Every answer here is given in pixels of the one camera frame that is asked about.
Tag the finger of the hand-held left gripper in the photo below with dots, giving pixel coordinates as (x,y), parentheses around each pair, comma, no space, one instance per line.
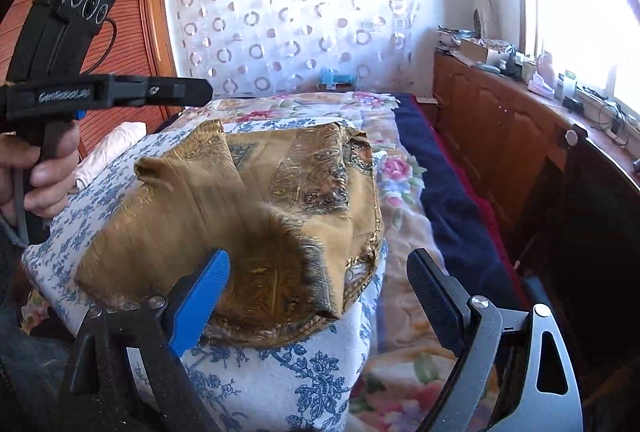
(165,91)

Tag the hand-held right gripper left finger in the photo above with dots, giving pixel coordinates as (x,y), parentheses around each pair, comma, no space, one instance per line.
(200,307)

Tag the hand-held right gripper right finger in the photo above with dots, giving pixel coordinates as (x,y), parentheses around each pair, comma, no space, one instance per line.
(435,297)

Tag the golden patterned garment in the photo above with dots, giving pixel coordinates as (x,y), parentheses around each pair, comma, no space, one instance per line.
(280,192)

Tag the person's left hand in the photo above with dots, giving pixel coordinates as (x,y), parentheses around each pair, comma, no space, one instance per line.
(45,177)

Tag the pink floral bedsheet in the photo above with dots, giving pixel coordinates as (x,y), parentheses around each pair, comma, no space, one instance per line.
(415,322)

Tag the wooden slatted wardrobe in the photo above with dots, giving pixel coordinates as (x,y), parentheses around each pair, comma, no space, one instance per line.
(135,41)

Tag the pale pink pillow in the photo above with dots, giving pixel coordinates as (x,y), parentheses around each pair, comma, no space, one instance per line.
(112,151)

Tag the dark blue blanket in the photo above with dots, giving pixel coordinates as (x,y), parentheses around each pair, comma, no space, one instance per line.
(450,192)

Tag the white blue-flowered sheet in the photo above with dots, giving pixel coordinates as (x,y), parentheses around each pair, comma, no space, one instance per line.
(280,387)

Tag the circle-patterned sheer curtain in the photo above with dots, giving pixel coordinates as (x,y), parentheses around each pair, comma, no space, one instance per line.
(295,16)

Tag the blue plastic object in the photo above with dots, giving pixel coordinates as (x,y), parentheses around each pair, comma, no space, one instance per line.
(337,77)

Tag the wooden cabinet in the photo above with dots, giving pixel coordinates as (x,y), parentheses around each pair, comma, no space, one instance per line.
(500,121)

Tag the white figurine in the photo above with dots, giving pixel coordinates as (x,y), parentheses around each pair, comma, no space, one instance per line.
(542,79)

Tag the cardboard box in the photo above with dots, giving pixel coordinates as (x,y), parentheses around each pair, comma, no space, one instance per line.
(480,49)

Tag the window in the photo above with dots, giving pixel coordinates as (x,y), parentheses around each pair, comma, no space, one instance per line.
(580,1)

